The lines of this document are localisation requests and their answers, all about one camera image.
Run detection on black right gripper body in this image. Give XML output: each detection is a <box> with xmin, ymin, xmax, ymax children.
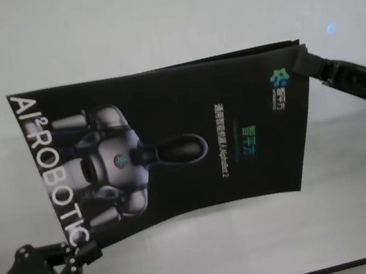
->
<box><xmin>315</xmin><ymin>52</ymin><xmax>366</xmax><ymax>119</ymax></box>

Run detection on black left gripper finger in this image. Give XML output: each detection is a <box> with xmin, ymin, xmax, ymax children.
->
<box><xmin>70</xmin><ymin>240</ymin><xmax>106</xmax><ymax>269</ymax></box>

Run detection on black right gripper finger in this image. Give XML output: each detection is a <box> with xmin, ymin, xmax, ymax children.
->
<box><xmin>289</xmin><ymin>47</ymin><xmax>329</xmax><ymax>81</ymax></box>

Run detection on black robot print poster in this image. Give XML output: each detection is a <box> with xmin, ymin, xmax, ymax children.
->
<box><xmin>4</xmin><ymin>44</ymin><xmax>331</xmax><ymax>260</ymax></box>

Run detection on black tape frame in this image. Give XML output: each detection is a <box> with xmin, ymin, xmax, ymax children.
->
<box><xmin>142</xmin><ymin>37</ymin><xmax>309</xmax><ymax>81</ymax></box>

